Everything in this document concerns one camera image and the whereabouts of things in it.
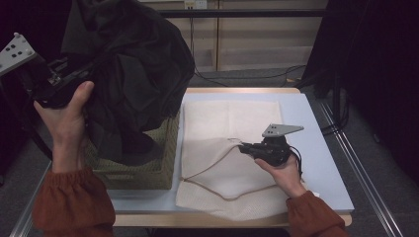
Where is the metal floor rail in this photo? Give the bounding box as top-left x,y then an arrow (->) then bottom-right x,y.
317,102 -> 404,237
9,161 -> 53,237

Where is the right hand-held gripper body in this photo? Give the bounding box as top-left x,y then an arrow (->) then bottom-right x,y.
256,123 -> 304,167

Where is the black floor cable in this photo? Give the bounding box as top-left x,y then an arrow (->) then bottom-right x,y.
320,95 -> 350,136

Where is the white foam board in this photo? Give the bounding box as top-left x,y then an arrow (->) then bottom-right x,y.
108,92 -> 355,215

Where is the black metal stand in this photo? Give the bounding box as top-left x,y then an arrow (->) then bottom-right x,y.
330,72 -> 344,132

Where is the black wall cable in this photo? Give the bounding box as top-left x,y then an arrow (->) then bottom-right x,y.
188,18 -> 307,88

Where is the black horizontal bar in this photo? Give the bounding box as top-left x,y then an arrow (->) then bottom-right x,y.
157,9 -> 327,19

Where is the person's right hand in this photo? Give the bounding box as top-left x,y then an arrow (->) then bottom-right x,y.
254,154 -> 307,198

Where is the green woven basket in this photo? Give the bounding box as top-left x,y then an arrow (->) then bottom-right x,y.
83,112 -> 181,191

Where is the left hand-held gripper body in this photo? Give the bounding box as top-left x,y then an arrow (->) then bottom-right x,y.
0,32 -> 72,110

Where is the black jacket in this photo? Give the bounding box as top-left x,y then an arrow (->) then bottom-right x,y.
60,0 -> 196,167

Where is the white wall socket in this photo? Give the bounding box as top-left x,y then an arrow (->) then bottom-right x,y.
183,0 -> 208,10

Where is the right hand-held gripper cable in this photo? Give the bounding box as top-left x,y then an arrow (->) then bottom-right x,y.
290,146 -> 304,181

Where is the person's left hand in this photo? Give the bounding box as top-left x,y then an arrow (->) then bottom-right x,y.
34,80 -> 96,169

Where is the cream mesh laundry bag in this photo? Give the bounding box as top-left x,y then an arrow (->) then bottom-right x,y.
175,99 -> 291,221

